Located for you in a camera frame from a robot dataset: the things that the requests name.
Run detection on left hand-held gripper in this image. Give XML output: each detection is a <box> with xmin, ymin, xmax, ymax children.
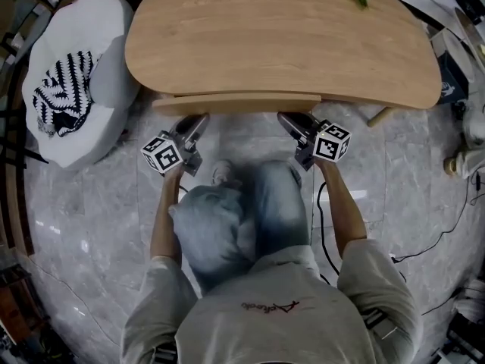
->
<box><xmin>140</xmin><ymin>113</ymin><xmax>211</xmax><ymax>177</ymax></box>

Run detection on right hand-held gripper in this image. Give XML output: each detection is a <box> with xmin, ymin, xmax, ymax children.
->
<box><xmin>277</xmin><ymin>111</ymin><xmax>352</xmax><ymax>172</ymax></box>

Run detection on wooden table drawer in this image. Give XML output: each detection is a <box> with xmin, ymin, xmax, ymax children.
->
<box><xmin>151</xmin><ymin>92</ymin><xmax>322</xmax><ymax>118</ymax></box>

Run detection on person's right forearm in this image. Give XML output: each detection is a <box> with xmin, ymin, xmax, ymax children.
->
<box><xmin>316</xmin><ymin>159</ymin><xmax>368</xmax><ymax>259</ymax></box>

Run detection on person's left forearm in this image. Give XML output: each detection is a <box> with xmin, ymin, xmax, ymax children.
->
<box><xmin>149</xmin><ymin>165</ymin><xmax>186</xmax><ymax>267</ymax></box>

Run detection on wooden coffee table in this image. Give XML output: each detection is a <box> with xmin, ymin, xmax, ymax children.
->
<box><xmin>124</xmin><ymin>0</ymin><xmax>443</xmax><ymax>128</ymax></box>

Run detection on person's left shoe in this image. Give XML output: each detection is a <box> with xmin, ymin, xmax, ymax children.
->
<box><xmin>210</xmin><ymin>160</ymin><xmax>243</xmax><ymax>187</ymax></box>

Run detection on person's blue jeans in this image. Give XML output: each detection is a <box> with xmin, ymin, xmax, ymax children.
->
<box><xmin>168</xmin><ymin>160</ymin><xmax>311</xmax><ymax>295</ymax></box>

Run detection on black white striped cloth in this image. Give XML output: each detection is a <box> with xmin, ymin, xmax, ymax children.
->
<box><xmin>32</xmin><ymin>50</ymin><xmax>100</xmax><ymax>138</ymax></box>

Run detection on white bean bag chair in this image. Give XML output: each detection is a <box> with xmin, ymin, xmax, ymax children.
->
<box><xmin>21</xmin><ymin>0</ymin><xmax>141</xmax><ymax>170</ymax></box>

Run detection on black box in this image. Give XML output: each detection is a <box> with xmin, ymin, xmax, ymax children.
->
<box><xmin>431</xmin><ymin>28</ymin><xmax>471</xmax><ymax>104</ymax></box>

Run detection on person's light grey shirt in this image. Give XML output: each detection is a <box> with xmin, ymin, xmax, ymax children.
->
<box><xmin>120</xmin><ymin>237</ymin><xmax>424</xmax><ymax>364</ymax></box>

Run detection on black floor cable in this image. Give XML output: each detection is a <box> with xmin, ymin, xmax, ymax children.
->
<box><xmin>390</xmin><ymin>176</ymin><xmax>485</xmax><ymax>264</ymax></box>
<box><xmin>316</xmin><ymin>182</ymin><xmax>341</xmax><ymax>288</ymax></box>

